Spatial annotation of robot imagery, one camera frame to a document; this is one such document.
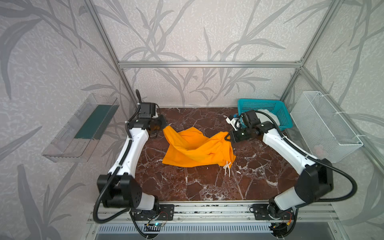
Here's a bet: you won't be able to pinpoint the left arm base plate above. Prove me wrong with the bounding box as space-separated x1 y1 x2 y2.
133 204 175 221

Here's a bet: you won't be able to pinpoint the white crumpled garment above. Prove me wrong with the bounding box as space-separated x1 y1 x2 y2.
256 110 280 126

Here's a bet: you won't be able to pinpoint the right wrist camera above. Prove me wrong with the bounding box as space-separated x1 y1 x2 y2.
226 114 242 131

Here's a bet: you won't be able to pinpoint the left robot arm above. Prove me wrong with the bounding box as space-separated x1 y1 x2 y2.
96 103 167 211

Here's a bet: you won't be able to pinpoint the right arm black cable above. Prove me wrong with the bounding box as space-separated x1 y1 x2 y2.
239 110 358 238

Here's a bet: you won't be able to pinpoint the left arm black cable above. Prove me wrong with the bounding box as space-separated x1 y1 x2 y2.
92 89 157 240

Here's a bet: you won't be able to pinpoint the small circuit board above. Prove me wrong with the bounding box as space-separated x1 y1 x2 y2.
146 222 167 231

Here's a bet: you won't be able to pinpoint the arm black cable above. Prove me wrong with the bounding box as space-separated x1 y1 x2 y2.
239 110 358 238
92 89 157 240

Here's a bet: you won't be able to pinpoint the orange drawstring shorts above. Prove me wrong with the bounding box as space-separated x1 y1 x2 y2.
162 126 236 171

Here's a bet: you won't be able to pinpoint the clear acrylic wall shelf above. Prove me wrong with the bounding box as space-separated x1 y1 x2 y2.
42 94 120 163

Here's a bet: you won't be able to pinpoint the aluminium mounting rail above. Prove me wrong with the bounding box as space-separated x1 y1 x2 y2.
86 200 340 224

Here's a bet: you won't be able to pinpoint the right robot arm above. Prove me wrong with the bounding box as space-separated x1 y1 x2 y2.
225 110 334 214

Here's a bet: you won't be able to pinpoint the teal plastic basket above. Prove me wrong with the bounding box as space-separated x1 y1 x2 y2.
238 99 293 131

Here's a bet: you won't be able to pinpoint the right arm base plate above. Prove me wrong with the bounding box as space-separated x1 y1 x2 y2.
249 204 295 221

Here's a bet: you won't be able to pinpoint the white wire mesh basket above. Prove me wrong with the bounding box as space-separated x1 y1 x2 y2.
291 91 363 163

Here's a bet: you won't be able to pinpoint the pink object in wire basket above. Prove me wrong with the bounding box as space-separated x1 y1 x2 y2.
312 145 328 159

